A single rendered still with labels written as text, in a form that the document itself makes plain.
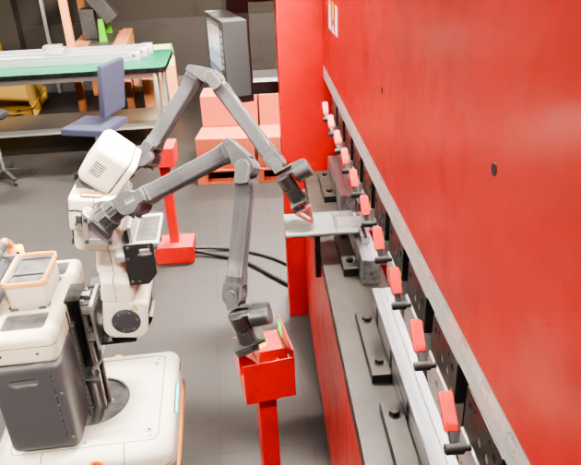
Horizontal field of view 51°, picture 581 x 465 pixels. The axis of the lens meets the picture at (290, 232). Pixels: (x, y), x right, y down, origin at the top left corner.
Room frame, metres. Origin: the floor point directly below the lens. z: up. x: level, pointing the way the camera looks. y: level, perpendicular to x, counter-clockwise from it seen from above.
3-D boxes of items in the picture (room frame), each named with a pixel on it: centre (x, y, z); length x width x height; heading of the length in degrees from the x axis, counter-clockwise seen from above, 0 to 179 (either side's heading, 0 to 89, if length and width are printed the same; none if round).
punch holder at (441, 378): (0.87, -0.30, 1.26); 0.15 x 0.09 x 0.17; 2
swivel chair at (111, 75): (5.32, 1.69, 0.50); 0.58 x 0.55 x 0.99; 96
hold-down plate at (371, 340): (1.43, -0.22, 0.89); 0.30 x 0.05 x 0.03; 2
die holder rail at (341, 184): (2.59, -0.24, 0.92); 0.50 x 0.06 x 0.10; 2
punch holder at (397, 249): (1.27, -0.29, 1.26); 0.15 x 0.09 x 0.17; 2
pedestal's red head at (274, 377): (1.57, 0.11, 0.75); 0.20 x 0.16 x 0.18; 13
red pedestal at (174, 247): (3.65, 0.78, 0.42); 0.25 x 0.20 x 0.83; 92
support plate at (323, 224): (2.03, -0.11, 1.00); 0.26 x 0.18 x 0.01; 92
